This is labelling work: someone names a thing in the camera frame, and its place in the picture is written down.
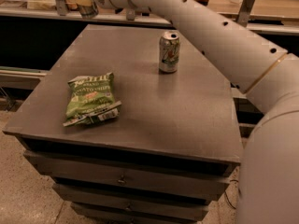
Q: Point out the grey drawer cabinet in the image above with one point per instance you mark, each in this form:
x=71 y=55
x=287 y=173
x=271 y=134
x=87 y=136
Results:
x=162 y=158

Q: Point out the blue silver redbull can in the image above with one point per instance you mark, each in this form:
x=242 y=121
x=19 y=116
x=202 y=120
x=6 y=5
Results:
x=88 y=12

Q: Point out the grey metal bracket right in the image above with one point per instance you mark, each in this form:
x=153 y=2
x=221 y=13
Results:
x=244 y=12

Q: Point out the grey metal bracket middle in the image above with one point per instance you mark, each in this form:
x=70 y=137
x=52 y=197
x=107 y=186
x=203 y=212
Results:
x=130 y=15

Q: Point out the white green 7up can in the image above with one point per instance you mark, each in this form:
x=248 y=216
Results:
x=169 y=52

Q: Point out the green potato chips bag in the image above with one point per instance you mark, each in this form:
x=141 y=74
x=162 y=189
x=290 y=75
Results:
x=92 y=100

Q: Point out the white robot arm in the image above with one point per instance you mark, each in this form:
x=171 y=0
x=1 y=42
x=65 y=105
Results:
x=269 y=76

